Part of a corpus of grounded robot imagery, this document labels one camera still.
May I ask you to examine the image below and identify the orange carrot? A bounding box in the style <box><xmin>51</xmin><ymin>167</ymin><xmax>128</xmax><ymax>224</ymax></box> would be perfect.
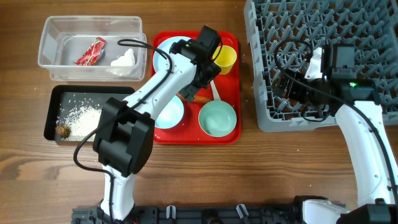
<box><xmin>193</xmin><ymin>95</ymin><xmax>211</xmax><ymax>104</ymax></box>

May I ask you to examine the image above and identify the light green bowl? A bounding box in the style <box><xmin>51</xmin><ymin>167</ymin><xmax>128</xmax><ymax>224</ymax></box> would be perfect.
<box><xmin>198</xmin><ymin>100</ymin><xmax>238</xmax><ymax>138</ymax></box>

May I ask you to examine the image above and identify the light blue bowl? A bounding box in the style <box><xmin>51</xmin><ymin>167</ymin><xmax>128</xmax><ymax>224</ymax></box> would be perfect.
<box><xmin>155</xmin><ymin>96</ymin><xmax>185</xmax><ymax>129</ymax></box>

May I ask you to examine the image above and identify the white tissue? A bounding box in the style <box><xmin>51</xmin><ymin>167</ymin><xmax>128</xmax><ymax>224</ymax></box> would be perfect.
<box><xmin>106</xmin><ymin>49</ymin><xmax>136</xmax><ymax>76</ymax></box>

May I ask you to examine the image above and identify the red snack wrapper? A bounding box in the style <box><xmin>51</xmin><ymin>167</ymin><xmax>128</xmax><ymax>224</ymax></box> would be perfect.
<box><xmin>74</xmin><ymin>37</ymin><xmax>106</xmax><ymax>66</ymax></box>

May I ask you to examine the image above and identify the white rice pile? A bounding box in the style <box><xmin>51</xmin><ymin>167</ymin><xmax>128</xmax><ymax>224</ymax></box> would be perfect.
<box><xmin>56</xmin><ymin>98</ymin><xmax>101</xmax><ymax>141</ymax></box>

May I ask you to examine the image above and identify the brown food scrap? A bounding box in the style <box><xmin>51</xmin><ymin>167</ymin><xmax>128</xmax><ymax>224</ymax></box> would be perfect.
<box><xmin>55</xmin><ymin>125</ymin><xmax>71</xmax><ymax>138</ymax></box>

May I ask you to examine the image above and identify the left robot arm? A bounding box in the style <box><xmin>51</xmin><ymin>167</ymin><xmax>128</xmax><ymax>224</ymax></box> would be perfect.
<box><xmin>93</xmin><ymin>26</ymin><xmax>222</xmax><ymax>223</ymax></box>

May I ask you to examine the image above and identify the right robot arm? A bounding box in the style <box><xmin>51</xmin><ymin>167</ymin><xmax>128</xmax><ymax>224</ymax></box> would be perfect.
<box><xmin>275</xmin><ymin>44</ymin><xmax>397</xmax><ymax>223</ymax></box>

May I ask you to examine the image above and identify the grey dishwasher rack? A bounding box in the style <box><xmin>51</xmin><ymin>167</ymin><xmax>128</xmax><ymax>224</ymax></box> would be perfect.
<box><xmin>244</xmin><ymin>0</ymin><xmax>397</xmax><ymax>133</ymax></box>

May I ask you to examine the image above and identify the black waste tray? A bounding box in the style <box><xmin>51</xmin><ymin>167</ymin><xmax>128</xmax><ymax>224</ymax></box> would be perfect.
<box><xmin>44</xmin><ymin>85</ymin><xmax>134</xmax><ymax>142</ymax></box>

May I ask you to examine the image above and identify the yellow plastic cup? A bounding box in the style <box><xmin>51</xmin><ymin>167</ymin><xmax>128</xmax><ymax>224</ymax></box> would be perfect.
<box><xmin>213</xmin><ymin>45</ymin><xmax>238</xmax><ymax>75</ymax></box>

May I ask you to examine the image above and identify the white plastic spoon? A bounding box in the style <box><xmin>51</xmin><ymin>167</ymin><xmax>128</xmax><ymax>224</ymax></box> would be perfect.
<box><xmin>210</xmin><ymin>80</ymin><xmax>221</xmax><ymax>101</ymax></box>

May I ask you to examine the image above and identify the light blue plate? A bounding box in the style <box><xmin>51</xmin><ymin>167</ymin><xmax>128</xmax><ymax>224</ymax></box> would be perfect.
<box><xmin>151</xmin><ymin>36</ymin><xmax>191</xmax><ymax>76</ymax></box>

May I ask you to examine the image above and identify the red serving tray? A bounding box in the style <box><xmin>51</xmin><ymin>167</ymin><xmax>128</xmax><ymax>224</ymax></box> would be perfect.
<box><xmin>152</xmin><ymin>30</ymin><xmax>241</xmax><ymax>145</ymax></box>

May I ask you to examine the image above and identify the clear plastic bin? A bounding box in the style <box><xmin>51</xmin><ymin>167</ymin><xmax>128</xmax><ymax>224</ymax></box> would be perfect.
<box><xmin>37</xmin><ymin>16</ymin><xmax>147</xmax><ymax>82</ymax></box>

